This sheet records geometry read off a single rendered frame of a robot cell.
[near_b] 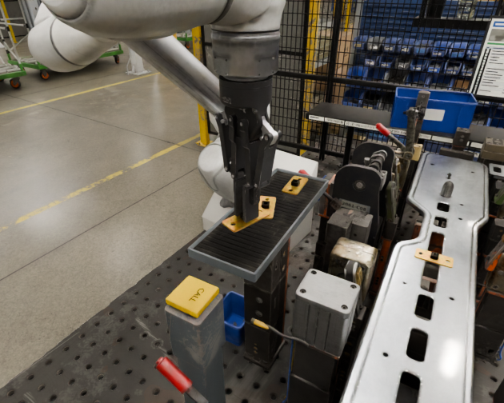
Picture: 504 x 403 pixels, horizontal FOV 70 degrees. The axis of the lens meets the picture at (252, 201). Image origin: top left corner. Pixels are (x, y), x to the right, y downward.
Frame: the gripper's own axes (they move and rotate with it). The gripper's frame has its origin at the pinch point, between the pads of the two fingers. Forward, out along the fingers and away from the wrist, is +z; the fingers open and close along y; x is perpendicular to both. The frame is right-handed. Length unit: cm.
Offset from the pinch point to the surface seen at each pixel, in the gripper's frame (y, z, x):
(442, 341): 30.6, 25.6, 21.9
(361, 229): 4.6, 18.7, 31.5
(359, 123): -46, 23, 104
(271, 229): -0.2, 9.7, 6.4
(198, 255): -3.1, 9.8, -8.6
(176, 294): 2.5, 9.7, -16.2
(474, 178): 8, 25, 94
